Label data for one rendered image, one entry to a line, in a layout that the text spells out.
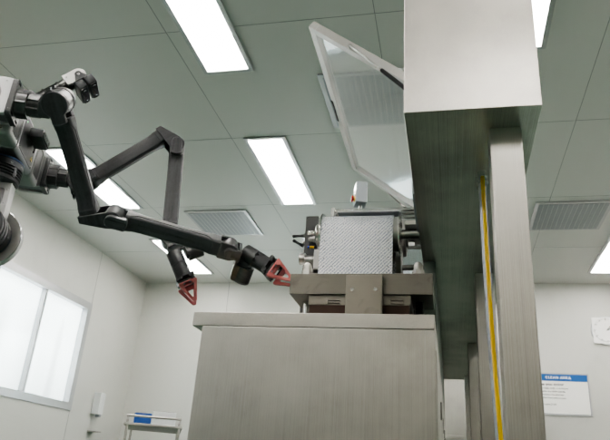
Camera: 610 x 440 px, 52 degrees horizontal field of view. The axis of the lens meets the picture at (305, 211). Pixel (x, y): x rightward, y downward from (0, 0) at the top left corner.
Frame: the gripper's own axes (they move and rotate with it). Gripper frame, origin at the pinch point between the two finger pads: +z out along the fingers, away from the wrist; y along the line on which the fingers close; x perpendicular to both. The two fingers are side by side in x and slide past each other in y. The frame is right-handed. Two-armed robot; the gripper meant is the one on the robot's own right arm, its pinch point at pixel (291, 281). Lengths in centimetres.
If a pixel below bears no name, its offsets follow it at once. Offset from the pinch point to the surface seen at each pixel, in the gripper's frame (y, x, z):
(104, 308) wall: -471, -79, -349
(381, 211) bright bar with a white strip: -29, 44, 3
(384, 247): 1.0, 24.6, 19.6
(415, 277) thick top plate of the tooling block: 20.9, 16.0, 36.8
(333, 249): 0.8, 15.9, 5.8
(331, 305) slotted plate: 19.4, -2.5, 21.0
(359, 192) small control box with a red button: -57, 56, -18
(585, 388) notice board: -552, 146, 143
